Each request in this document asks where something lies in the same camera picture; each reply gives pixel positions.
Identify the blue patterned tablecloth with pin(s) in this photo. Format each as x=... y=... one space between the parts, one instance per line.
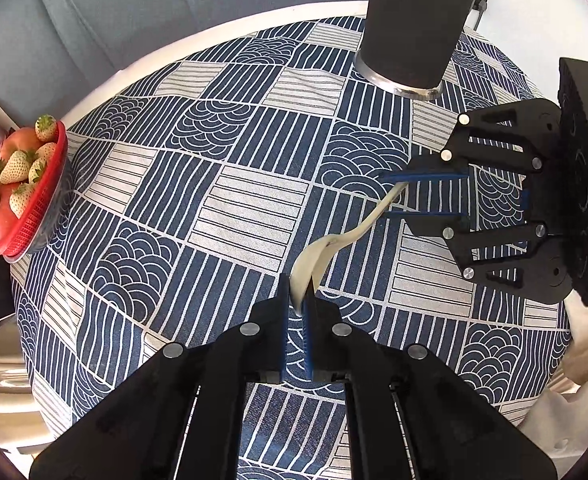
x=194 y=188

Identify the white ceramic spoon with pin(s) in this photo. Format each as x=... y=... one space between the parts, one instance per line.
x=311 y=264

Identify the grey-blue hanging cloth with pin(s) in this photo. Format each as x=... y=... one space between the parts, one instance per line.
x=53 y=53

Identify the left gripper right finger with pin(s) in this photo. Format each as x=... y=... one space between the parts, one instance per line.
x=409 y=416

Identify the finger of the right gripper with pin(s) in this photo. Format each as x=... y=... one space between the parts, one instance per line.
x=484 y=254
x=520 y=137

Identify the red strawberry basket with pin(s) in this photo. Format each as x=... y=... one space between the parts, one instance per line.
x=33 y=166

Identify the black cylindrical utensil holder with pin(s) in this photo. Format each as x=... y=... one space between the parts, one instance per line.
x=407 y=44

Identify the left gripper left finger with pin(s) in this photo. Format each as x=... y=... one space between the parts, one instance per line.
x=179 y=416

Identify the white right sleeve forearm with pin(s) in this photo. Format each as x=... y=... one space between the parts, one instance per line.
x=558 y=421

